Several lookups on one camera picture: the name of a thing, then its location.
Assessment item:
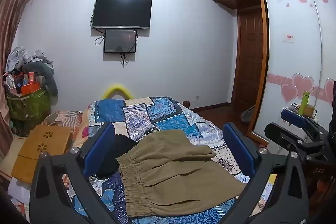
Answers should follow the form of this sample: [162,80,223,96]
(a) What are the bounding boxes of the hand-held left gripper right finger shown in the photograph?
[223,122,309,224]

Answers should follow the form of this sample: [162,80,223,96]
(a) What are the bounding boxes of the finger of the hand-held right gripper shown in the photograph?
[280,109,328,141]
[264,122,326,156]

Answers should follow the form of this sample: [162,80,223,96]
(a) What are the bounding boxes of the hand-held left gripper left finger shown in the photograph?
[29,122,124,224]

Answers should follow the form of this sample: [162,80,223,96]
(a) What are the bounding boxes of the khaki pants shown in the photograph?
[116,130,246,218]

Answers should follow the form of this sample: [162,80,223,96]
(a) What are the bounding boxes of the olive mug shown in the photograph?
[304,104,318,118]

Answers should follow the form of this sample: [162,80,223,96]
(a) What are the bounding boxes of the green bottle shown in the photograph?
[300,91,310,117]

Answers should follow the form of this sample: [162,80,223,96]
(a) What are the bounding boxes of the black cloth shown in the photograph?
[96,133,138,179]

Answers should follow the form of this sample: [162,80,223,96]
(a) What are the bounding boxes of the pink striped cloth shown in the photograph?
[43,110,83,133]

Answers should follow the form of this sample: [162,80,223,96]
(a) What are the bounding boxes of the wooden lap desk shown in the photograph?
[12,124,74,184]

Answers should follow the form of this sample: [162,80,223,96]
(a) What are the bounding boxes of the white wardrobe with pink hearts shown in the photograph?
[249,0,336,141]

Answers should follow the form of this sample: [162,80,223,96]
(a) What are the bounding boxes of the yellow curved cushion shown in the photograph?
[102,83,133,100]

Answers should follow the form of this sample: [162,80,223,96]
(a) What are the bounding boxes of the blue patchwork blanket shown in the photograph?
[63,96,279,224]

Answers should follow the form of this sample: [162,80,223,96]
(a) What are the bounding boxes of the brown wooden door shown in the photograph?
[230,7,264,112]

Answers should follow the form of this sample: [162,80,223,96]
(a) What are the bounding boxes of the green patterned bag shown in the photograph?
[6,88,52,130]

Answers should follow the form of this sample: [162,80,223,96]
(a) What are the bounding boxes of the orange box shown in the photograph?
[19,82,41,95]

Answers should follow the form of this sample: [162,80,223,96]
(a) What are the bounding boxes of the pile of grey clothes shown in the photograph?
[5,47,53,73]

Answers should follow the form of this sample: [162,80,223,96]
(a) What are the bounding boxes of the pink striped curtain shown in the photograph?
[0,0,41,136]

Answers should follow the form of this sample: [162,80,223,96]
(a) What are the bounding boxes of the small black wall monitor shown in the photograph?
[103,29,138,54]

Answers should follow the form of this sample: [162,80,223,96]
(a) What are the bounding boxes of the black wall television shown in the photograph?
[93,0,153,30]

